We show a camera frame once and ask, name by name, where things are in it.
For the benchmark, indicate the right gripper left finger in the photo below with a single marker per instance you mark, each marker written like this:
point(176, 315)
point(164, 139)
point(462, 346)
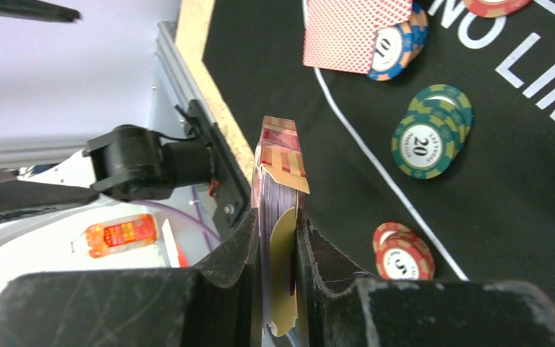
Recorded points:
point(212, 303)

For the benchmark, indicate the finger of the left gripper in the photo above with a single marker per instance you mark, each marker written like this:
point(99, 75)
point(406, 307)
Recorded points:
point(38, 11)

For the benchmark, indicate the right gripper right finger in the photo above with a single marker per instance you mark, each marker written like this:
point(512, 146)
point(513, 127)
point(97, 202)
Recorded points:
point(340, 304)

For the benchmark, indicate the red chip stack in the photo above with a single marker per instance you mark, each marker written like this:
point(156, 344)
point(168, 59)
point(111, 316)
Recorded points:
point(401, 254)

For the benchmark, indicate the red playing card box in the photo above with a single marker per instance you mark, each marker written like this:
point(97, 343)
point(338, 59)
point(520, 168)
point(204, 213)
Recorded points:
point(278, 190)

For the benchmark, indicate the green chips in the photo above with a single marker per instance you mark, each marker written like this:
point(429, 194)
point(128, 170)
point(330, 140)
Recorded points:
point(432, 132)

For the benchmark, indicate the blue chips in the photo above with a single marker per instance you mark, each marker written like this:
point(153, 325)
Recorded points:
point(396, 46)

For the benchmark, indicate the red-backed card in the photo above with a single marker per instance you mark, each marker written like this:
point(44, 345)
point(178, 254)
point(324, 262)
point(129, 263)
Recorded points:
point(340, 34)

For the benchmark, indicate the single red chip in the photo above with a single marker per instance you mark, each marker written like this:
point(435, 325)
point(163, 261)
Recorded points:
point(494, 8)

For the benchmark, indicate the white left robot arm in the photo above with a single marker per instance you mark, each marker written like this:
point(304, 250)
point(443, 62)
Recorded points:
point(64, 82)

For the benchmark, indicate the orange tag on base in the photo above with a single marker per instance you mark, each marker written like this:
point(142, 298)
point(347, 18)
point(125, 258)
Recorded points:
point(116, 236)

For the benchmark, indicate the black poker table mat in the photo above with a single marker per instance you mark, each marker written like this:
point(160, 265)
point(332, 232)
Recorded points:
point(492, 211)

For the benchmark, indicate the aluminium mounting rail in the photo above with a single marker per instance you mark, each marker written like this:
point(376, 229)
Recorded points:
point(134, 164)

